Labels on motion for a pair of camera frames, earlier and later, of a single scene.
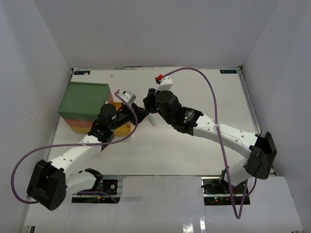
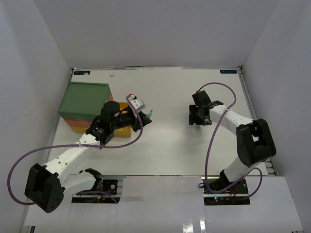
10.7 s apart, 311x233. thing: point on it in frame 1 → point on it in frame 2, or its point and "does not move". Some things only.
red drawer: [80, 123] does not move
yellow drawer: [125, 130] does not move
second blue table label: [81, 72] does not move
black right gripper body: [151, 107] → [195, 118]
